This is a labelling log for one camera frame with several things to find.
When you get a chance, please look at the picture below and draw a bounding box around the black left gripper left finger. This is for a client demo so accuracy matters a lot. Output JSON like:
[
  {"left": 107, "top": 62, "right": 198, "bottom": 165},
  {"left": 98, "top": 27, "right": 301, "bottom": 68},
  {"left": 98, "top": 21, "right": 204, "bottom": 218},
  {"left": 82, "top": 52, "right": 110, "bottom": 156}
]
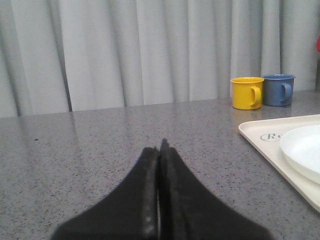
[{"left": 51, "top": 147, "right": 159, "bottom": 240}]

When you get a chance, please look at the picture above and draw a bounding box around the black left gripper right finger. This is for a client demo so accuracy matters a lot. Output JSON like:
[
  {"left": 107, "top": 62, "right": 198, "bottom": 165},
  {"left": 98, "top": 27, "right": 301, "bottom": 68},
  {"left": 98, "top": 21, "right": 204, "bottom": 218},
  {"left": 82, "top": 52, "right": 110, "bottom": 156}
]
[{"left": 158, "top": 139, "right": 273, "bottom": 240}]

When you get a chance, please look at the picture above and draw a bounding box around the white round plate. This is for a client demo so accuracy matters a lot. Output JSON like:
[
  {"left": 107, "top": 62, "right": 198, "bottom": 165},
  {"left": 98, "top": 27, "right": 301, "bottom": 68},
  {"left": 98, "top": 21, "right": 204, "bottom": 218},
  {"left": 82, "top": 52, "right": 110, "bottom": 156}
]
[{"left": 280, "top": 125, "right": 320, "bottom": 183}]

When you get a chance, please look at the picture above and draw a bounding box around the beige rabbit serving tray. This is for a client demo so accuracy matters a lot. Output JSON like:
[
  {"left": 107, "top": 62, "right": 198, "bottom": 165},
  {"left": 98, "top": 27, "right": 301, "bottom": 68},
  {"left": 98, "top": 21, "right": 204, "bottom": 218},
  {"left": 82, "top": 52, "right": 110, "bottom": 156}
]
[{"left": 238, "top": 114, "right": 320, "bottom": 211}]

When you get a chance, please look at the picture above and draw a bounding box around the yellow enamel mug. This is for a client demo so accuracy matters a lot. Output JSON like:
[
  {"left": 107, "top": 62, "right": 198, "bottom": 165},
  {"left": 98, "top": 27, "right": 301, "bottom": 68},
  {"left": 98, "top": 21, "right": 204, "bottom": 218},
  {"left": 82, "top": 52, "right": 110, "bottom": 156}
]
[{"left": 230, "top": 76, "right": 264, "bottom": 110}]

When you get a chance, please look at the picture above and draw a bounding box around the blue enamel mug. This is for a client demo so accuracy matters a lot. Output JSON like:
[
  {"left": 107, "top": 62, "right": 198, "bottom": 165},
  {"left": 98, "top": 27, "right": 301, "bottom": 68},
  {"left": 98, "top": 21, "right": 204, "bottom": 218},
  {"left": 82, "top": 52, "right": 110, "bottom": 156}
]
[{"left": 262, "top": 73, "right": 296, "bottom": 107}]

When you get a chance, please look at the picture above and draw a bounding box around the grey pleated curtain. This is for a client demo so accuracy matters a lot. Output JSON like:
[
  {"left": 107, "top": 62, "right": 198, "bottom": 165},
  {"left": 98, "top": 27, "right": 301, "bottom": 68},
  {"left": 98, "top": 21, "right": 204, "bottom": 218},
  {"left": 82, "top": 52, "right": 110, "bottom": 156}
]
[{"left": 0, "top": 0, "right": 320, "bottom": 117}]

